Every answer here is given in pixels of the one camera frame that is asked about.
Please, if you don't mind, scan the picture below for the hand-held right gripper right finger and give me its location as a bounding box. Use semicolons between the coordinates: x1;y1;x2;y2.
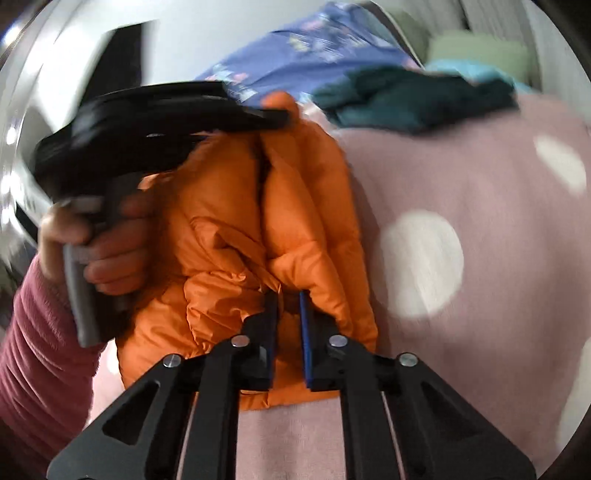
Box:
298;290;539;480

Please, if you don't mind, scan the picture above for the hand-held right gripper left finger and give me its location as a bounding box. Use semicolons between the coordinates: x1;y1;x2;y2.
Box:
46;291;280;480

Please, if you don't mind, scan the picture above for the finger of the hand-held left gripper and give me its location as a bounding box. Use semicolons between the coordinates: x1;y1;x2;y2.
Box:
203;95;291;137

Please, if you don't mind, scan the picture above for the orange puffer jacket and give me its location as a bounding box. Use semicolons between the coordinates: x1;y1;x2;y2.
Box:
115;91;379;411

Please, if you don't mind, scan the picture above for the person's left forearm pink sleeve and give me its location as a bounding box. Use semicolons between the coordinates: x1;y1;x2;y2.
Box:
0;255;110;464

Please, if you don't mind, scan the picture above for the person's left hand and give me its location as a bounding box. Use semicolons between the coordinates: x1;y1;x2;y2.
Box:
38;188;155;297

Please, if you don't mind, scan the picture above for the blue printed cloth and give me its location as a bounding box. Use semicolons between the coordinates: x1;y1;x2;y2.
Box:
194;1;423;108

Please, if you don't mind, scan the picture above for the pink dotted blanket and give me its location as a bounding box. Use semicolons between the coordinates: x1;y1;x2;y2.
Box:
90;92;591;480

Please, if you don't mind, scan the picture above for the dark garment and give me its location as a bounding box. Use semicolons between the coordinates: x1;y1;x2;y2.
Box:
313;66;520;134

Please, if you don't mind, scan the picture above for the light blue cloth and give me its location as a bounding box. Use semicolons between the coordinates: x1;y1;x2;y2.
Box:
422;59;536;95

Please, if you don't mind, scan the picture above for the pale green pillow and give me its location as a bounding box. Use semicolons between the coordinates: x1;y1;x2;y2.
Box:
427;30;532;86

